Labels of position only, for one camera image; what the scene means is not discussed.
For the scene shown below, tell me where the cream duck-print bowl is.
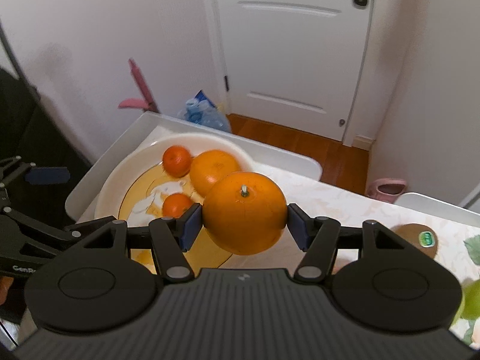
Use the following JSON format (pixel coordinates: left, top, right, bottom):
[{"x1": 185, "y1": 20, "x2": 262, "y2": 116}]
[{"x1": 93, "y1": 131, "x2": 257, "y2": 271}]

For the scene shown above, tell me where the green apple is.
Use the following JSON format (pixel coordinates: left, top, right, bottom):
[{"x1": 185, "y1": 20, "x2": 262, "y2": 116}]
[{"x1": 451, "y1": 280, "x2": 479, "y2": 326}]

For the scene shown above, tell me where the pink broom handle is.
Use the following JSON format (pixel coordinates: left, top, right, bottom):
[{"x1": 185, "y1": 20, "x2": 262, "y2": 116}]
[{"x1": 128, "y1": 58, "x2": 160, "y2": 113}]

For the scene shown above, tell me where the blue plastic bag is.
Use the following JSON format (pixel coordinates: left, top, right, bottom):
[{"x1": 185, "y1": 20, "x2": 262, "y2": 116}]
[{"x1": 177, "y1": 90, "x2": 232, "y2": 133}]

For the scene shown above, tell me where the white panel door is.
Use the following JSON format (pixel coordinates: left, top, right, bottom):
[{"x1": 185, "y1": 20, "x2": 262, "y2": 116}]
[{"x1": 204, "y1": 0, "x2": 374, "y2": 141}]

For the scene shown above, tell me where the white tray table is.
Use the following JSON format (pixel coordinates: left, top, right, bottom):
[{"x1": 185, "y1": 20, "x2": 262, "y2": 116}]
[{"x1": 65, "y1": 112, "x2": 479, "y2": 228}]

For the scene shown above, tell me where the pink slipper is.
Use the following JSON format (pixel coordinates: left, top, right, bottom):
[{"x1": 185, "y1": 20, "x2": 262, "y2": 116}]
[{"x1": 366, "y1": 178, "x2": 408, "y2": 203}]

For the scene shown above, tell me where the small mandarin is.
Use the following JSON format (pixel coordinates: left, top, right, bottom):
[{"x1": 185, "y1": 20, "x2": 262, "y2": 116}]
[
  {"x1": 162, "y1": 193, "x2": 194, "y2": 219},
  {"x1": 162, "y1": 145, "x2": 193, "y2": 178}
]

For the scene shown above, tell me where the brown kiwi with sticker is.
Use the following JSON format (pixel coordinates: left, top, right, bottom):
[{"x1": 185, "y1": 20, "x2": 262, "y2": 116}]
[{"x1": 392, "y1": 223, "x2": 439, "y2": 259}]

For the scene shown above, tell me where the large orange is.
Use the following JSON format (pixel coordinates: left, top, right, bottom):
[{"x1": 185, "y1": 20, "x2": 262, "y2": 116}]
[
  {"x1": 202, "y1": 172, "x2": 287, "y2": 255},
  {"x1": 190, "y1": 150, "x2": 242, "y2": 197}
]

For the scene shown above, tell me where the floral white tablecloth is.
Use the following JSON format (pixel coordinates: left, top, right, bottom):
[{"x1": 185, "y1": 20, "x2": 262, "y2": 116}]
[{"x1": 65, "y1": 119, "x2": 479, "y2": 287}]

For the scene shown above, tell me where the black garment on rack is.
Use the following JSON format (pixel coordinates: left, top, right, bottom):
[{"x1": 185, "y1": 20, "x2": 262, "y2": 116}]
[{"x1": 1, "y1": 69, "x2": 91, "y2": 228}]

